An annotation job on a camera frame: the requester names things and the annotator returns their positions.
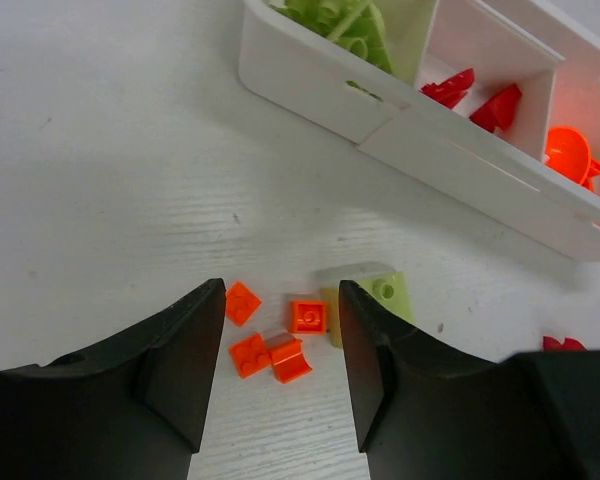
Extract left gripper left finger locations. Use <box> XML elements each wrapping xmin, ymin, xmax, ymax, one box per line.
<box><xmin>0</xmin><ymin>278</ymin><xmax>225</xmax><ymax>479</ymax></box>

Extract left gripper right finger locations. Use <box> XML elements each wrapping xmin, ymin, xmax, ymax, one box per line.
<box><xmin>339</xmin><ymin>280</ymin><xmax>600</xmax><ymax>479</ymax></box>

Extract green lego plate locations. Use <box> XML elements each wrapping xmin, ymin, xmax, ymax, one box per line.
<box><xmin>316</xmin><ymin>263</ymin><xmax>415</xmax><ymax>349</ymax></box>

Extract orange round lego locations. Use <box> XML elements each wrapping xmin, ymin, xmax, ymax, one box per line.
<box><xmin>545</xmin><ymin>126</ymin><xmax>600</xmax><ymax>192</ymax></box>

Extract red lego small piece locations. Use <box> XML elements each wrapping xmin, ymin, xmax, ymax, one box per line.
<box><xmin>469</xmin><ymin>84</ymin><xmax>522</xmax><ymax>133</ymax></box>

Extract red lego arch piece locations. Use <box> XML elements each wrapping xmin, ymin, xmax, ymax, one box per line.
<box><xmin>420</xmin><ymin>68</ymin><xmax>475</xmax><ymax>110</ymax></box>

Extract orange lego plate studs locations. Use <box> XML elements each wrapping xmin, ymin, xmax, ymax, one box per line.
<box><xmin>229</xmin><ymin>333</ymin><xmax>271</xmax><ymax>379</ymax></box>

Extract red lego slope piece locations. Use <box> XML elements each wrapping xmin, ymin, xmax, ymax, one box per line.
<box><xmin>542</xmin><ymin>336</ymin><xmax>586</xmax><ymax>351</ymax></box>

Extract orange curved lego piece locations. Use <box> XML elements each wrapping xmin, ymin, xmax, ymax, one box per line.
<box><xmin>266</xmin><ymin>333</ymin><xmax>312</xmax><ymax>384</ymax></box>

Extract orange square lego plate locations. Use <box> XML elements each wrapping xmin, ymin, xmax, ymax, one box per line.
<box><xmin>290</xmin><ymin>300</ymin><xmax>327</xmax><ymax>335</ymax></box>

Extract small orange lego piece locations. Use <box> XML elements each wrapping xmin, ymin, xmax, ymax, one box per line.
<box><xmin>225</xmin><ymin>281</ymin><xmax>262</xmax><ymax>327</ymax></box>

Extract white three-compartment tray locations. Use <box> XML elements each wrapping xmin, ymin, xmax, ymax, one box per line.
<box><xmin>238</xmin><ymin>1</ymin><xmax>600</xmax><ymax>261</ymax></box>

